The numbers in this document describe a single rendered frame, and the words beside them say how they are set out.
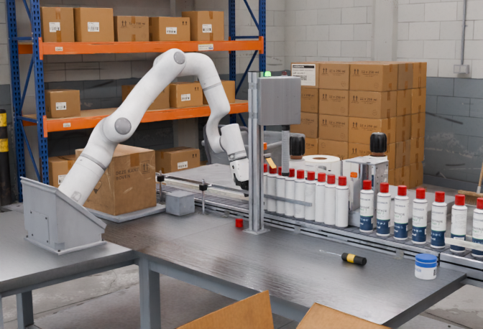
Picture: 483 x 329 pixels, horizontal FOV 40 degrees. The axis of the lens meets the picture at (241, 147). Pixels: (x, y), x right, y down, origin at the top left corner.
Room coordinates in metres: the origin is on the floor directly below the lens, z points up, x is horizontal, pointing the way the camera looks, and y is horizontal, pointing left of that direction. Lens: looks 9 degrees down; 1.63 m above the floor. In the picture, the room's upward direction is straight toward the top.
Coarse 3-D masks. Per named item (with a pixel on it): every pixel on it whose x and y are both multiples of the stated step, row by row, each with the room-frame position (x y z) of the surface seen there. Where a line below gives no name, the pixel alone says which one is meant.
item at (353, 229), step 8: (192, 192) 3.23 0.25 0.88; (208, 200) 3.05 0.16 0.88; (216, 200) 3.05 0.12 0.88; (224, 200) 3.04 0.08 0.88; (232, 200) 3.04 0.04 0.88; (248, 208) 2.89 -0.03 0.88; (280, 216) 2.76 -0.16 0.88; (320, 224) 2.63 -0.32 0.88; (352, 232) 2.51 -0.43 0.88; (360, 232) 2.51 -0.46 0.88; (376, 232) 2.51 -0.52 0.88; (392, 240) 2.40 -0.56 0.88; (408, 240) 2.40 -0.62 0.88; (424, 248) 2.31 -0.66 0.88; (432, 248) 2.31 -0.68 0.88; (448, 248) 2.31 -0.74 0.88
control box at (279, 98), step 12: (264, 84) 2.65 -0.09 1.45; (276, 84) 2.66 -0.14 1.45; (288, 84) 2.67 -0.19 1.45; (300, 84) 2.69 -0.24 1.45; (264, 96) 2.65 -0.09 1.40; (276, 96) 2.66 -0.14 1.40; (288, 96) 2.67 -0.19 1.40; (264, 108) 2.65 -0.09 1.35; (276, 108) 2.66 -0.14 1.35; (288, 108) 2.67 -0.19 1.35; (264, 120) 2.65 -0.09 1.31; (276, 120) 2.66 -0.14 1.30; (288, 120) 2.67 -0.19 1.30
